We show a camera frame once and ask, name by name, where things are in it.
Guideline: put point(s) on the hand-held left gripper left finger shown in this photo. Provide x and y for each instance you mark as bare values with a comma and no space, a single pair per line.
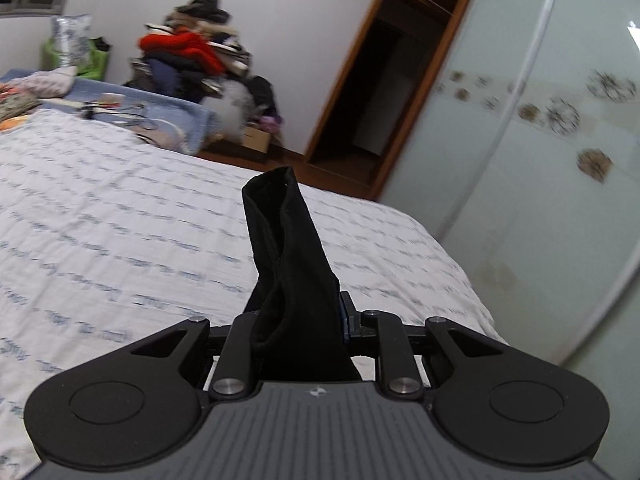
240,342

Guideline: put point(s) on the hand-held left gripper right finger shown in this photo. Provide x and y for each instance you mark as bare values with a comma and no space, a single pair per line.
344,317

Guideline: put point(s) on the black pants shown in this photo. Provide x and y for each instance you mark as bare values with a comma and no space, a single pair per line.
295,280

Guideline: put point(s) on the white script-printed blanket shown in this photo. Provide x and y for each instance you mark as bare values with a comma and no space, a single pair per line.
125,240

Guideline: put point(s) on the cardboard box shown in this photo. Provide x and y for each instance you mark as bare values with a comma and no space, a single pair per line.
257,139

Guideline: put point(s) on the purple cloth item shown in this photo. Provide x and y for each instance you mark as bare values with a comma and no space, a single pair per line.
271,123

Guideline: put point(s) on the frosted glass sliding wardrobe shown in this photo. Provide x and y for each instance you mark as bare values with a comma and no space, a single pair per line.
525,185

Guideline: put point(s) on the blue blanket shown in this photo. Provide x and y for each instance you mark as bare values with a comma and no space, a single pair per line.
185,120

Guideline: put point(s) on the white fluffy item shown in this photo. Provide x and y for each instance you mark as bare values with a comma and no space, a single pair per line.
232,110

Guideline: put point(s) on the pile of clothes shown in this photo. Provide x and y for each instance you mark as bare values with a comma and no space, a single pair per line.
170,70

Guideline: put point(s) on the red garment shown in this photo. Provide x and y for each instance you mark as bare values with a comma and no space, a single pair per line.
185,47

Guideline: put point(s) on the green bag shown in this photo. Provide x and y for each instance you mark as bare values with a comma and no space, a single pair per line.
100,62

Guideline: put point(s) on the pink floral cloth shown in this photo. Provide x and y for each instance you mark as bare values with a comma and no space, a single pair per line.
42,85

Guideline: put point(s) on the white patterned plastic bag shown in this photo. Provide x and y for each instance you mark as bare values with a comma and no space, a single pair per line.
70,40

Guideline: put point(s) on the wooden door frame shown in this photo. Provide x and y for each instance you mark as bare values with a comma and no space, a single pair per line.
330,110

